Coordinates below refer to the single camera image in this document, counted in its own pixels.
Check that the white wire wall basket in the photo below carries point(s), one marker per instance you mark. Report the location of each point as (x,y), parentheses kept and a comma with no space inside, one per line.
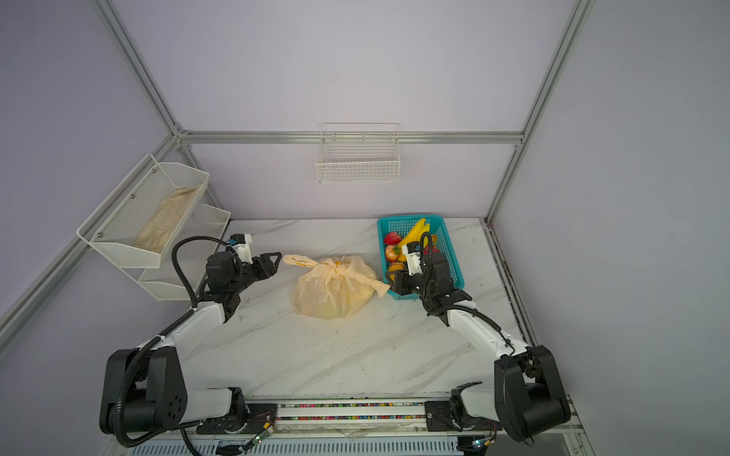
(358,152)

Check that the cream banana print plastic bag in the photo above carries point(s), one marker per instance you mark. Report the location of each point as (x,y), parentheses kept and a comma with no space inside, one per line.
(334,288)

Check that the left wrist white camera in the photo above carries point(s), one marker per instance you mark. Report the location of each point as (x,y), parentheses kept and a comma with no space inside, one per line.
(241,245)

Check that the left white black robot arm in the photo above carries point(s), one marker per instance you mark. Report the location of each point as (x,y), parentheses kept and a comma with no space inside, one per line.
(145,392)

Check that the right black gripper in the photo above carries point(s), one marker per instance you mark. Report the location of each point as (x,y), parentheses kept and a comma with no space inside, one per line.
(399,286)

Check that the small yellow fake banana bunch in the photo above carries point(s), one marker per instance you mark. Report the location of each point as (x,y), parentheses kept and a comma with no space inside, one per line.
(415,234)

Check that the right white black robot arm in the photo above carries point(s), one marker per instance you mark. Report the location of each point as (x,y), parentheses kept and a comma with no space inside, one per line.
(528,396)

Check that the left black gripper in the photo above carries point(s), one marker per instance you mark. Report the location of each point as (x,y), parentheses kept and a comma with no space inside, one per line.
(266,269)

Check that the red yellow fake apple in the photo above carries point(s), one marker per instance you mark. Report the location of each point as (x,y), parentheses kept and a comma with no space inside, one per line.
(392,253)

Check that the white mesh upper shelf bin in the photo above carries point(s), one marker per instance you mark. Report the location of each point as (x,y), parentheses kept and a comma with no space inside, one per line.
(112,228)

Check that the red fake strawberry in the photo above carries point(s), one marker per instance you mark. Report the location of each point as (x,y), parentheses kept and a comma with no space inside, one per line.
(392,238)

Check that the wrist white camera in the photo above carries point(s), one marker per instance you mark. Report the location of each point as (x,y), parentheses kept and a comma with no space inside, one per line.
(241,245)
(413,254)

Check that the white mesh shelf bin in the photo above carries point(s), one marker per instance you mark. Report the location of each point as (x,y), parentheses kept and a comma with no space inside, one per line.
(112,228)
(163,283)

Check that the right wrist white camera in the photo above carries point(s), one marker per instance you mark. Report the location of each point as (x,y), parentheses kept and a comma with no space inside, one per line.
(413,254)

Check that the beige cloth in bin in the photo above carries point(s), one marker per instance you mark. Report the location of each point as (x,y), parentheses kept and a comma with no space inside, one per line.
(159,230)

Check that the white mesh lower shelf bin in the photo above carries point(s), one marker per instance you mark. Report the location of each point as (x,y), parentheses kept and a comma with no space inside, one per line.
(163,283)

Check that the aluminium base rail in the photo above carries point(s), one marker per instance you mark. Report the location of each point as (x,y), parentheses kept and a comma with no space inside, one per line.
(409,426)

